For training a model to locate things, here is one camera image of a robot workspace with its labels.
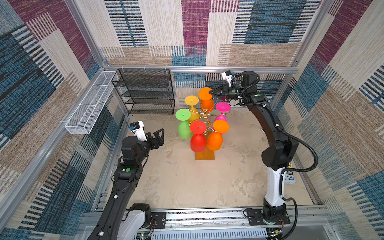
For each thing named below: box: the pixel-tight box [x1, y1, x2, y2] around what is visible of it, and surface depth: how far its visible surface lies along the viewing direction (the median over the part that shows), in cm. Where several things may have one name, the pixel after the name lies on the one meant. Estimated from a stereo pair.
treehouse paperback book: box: [284, 174, 296, 184], surface depth 85 cm
